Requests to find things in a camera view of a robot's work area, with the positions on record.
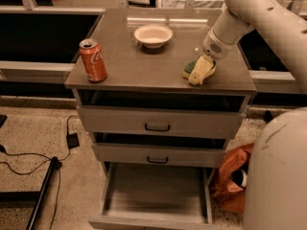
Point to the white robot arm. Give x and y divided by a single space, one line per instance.
276 194

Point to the top grey drawer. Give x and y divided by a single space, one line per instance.
198 124

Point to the bottom grey open drawer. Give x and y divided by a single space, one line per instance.
151 197

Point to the black stand leg right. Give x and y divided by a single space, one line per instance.
268 116

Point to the black stand leg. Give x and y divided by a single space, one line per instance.
268 116
32 199

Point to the white bowl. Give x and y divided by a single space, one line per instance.
153 36

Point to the middle grey drawer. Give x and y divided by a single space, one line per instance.
188 157

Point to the grey three-drawer cabinet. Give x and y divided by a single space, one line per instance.
143 78

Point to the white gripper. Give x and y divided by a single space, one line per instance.
215 48

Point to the green and yellow sponge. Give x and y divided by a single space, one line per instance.
190 67

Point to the black stand leg left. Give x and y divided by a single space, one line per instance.
32 199

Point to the orange backpack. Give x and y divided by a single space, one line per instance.
228 186

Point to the black power adapter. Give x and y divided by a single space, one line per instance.
72 140

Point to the red cola can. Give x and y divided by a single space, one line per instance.
91 54

